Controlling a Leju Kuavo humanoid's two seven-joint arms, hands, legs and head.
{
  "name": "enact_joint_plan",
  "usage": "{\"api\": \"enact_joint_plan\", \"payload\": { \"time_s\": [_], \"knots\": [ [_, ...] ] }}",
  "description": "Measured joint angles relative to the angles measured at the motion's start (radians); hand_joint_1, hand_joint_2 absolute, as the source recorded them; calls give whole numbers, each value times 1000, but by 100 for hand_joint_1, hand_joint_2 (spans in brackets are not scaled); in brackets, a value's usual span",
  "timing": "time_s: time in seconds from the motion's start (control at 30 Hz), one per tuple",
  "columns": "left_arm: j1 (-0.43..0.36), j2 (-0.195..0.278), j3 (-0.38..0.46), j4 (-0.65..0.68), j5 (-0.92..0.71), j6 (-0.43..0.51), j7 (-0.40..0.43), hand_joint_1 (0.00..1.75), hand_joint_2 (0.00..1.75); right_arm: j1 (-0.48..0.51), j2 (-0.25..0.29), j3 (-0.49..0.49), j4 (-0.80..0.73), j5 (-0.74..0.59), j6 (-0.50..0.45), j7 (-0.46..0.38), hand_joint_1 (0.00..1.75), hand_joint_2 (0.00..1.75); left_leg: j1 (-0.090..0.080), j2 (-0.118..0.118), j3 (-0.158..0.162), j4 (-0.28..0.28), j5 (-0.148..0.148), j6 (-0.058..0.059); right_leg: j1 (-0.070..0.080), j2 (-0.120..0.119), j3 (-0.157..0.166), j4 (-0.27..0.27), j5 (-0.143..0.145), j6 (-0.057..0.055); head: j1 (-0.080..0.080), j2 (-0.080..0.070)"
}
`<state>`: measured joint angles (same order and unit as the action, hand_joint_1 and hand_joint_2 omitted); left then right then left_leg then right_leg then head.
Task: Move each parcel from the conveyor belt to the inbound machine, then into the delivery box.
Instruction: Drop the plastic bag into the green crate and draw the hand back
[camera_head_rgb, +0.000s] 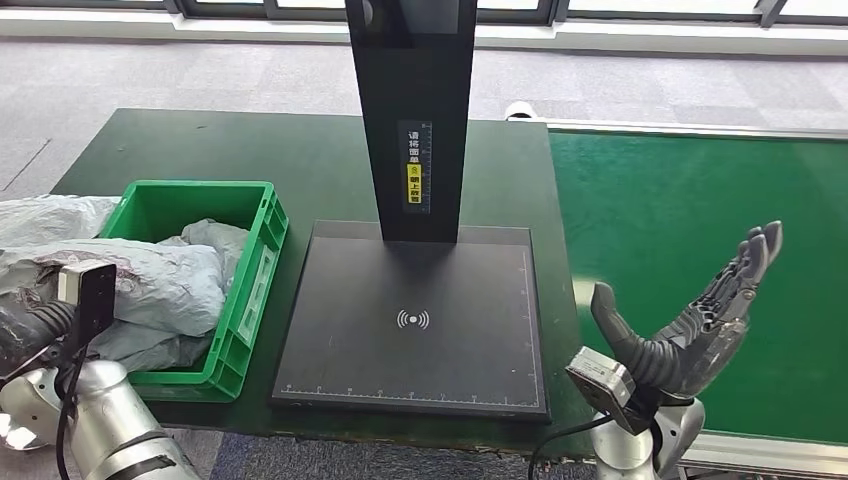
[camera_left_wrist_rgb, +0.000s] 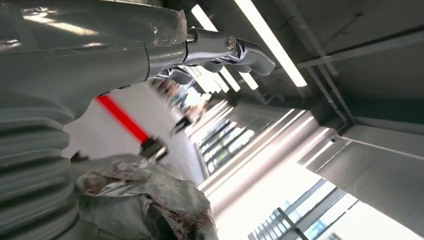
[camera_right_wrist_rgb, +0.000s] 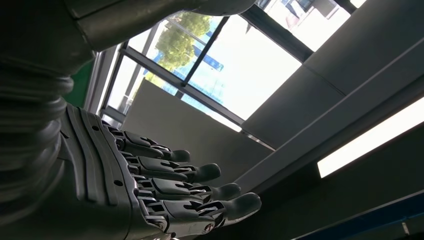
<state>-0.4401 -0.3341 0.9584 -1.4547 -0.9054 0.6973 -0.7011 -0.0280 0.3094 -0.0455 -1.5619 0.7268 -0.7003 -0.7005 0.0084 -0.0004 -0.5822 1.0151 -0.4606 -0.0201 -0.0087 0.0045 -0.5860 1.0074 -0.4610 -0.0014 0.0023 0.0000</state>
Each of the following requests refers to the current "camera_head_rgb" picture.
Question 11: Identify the black inbound scanning machine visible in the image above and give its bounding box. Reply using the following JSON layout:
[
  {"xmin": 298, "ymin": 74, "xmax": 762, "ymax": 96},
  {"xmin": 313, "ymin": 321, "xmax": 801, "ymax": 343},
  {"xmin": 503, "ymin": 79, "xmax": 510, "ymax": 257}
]
[{"xmin": 269, "ymin": 0, "xmax": 551, "ymax": 423}]

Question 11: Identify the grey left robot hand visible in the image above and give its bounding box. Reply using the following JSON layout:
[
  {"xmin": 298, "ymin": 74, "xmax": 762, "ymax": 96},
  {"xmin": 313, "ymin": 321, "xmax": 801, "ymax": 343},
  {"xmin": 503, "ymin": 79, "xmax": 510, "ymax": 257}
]
[{"xmin": 0, "ymin": 284, "xmax": 77, "ymax": 379}]

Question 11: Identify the green conveyor belt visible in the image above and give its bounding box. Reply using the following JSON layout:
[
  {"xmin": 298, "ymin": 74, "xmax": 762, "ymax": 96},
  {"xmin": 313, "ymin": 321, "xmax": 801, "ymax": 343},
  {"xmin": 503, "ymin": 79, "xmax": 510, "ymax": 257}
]
[{"xmin": 548, "ymin": 130, "xmax": 848, "ymax": 446}]

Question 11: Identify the black yellow label sticker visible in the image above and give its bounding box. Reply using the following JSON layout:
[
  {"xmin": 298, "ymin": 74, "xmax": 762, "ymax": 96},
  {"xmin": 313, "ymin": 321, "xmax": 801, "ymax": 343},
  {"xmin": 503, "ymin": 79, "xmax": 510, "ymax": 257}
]
[{"xmin": 398, "ymin": 119, "xmax": 435, "ymax": 215}]

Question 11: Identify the white window sill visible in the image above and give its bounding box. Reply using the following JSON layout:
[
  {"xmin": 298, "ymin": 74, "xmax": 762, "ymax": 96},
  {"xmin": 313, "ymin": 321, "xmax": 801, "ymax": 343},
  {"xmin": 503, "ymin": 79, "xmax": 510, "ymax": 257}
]
[{"xmin": 0, "ymin": 5, "xmax": 848, "ymax": 58}]

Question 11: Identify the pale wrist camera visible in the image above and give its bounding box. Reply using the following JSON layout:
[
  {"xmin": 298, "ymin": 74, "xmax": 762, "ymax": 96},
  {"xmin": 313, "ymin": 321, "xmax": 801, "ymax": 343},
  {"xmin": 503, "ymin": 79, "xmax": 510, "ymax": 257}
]
[
  {"xmin": 564, "ymin": 346, "xmax": 657, "ymax": 437},
  {"xmin": 56, "ymin": 259, "xmax": 119, "ymax": 349}
]

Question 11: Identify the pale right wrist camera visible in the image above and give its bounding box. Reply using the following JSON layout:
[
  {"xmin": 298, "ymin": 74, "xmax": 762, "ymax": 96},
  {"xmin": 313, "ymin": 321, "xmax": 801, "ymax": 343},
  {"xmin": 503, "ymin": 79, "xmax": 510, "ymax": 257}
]
[{"xmin": 564, "ymin": 346, "xmax": 657, "ymax": 437}]

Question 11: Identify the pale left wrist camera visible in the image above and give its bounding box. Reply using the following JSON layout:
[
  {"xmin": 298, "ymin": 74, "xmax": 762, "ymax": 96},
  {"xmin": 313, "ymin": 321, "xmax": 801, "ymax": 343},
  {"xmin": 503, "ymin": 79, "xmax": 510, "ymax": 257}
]
[{"xmin": 56, "ymin": 259, "xmax": 119, "ymax": 349}]

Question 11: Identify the crumpled grey parcel bag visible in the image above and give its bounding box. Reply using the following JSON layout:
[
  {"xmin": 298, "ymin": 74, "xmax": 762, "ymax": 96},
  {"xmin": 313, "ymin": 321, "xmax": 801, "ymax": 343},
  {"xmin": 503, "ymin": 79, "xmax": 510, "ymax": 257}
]
[{"xmin": 0, "ymin": 193, "xmax": 123, "ymax": 250}]

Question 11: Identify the grey parcel bag torn brown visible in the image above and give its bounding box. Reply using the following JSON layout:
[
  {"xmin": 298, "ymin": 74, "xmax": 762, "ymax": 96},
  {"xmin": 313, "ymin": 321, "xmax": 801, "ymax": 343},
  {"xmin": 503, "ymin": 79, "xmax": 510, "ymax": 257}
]
[{"xmin": 155, "ymin": 218, "xmax": 252, "ymax": 296}]

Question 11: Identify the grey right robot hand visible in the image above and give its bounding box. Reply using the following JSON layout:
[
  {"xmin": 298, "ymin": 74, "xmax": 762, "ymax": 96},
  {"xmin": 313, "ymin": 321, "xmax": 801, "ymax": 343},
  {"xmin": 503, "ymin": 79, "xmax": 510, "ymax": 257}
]
[{"xmin": 589, "ymin": 220, "xmax": 784, "ymax": 400}]

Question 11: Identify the shiny chrome round base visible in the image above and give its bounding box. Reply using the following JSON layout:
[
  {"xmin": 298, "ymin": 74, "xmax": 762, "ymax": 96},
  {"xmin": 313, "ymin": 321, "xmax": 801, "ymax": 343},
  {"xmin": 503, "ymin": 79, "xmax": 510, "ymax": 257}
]
[{"xmin": 0, "ymin": 413, "xmax": 41, "ymax": 453}]

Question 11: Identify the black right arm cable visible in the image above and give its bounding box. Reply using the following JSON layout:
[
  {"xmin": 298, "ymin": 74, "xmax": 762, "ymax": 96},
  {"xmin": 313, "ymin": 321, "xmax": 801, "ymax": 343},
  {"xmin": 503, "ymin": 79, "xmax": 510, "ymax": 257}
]
[{"xmin": 526, "ymin": 411, "xmax": 614, "ymax": 480}]

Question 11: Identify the green plastic crate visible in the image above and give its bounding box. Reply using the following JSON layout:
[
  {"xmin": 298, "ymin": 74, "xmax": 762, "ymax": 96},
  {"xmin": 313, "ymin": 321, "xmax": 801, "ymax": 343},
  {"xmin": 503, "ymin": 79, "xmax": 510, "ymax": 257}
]
[{"xmin": 97, "ymin": 180, "xmax": 291, "ymax": 404}]

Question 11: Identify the grey parcel bag faded print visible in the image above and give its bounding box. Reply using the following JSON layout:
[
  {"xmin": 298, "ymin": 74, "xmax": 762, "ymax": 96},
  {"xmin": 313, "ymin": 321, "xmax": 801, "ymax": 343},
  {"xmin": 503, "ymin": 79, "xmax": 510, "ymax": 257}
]
[{"xmin": 0, "ymin": 238, "xmax": 228, "ymax": 339}]

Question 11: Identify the dark window frame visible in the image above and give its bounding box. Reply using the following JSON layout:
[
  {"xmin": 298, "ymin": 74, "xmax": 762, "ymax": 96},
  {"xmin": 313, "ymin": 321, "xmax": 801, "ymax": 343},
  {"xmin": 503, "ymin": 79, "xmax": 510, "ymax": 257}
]
[{"xmin": 0, "ymin": 0, "xmax": 848, "ymax": 21}]

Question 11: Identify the dark green table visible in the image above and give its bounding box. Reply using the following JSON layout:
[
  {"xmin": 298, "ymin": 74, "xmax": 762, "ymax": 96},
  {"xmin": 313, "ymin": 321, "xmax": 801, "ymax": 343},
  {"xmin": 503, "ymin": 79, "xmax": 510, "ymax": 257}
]
[{"xmin": 49, "ymin": 107, "xmax": 594, "ymax": 458}]

